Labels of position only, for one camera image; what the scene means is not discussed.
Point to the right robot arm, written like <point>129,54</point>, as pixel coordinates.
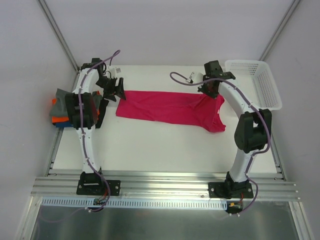
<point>252,134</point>

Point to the blue folded t shirt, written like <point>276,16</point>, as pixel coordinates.
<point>65,124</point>

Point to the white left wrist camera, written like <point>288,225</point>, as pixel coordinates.
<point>114,72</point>

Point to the white plastic basket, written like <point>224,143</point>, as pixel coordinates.
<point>255,80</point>

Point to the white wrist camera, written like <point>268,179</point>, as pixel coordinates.
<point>114,72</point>
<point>195,79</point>

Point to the aluminium mounting rail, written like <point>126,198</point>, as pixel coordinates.
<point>165,185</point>

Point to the black folded t shirt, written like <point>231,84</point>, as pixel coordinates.
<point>102,111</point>

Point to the white slotted cable duct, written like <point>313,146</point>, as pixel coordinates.
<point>202,204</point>

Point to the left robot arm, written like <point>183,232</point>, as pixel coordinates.
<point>86,106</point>

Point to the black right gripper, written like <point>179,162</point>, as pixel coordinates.
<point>210,88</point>

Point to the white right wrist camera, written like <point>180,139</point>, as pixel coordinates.
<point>195,79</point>

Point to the pink t shirt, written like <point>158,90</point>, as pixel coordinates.
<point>178,108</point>

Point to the grey folded t shirt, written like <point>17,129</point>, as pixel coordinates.
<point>59,108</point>

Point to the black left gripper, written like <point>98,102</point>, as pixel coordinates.
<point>113,88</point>

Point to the orange folded t shirt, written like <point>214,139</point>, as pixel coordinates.
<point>65,119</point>

